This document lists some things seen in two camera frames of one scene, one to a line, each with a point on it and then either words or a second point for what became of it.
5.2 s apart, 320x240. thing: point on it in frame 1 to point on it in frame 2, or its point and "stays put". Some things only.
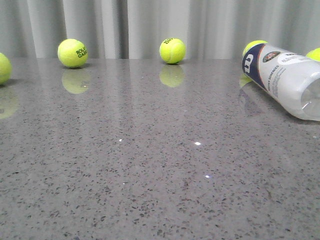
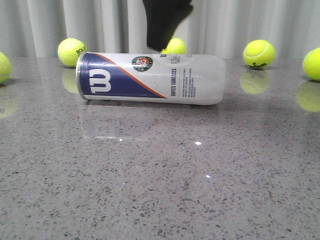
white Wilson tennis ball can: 292,80 to 149,77
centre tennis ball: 172,50 stays put
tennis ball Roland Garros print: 72,53 stays put
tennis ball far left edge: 6,69 stays put
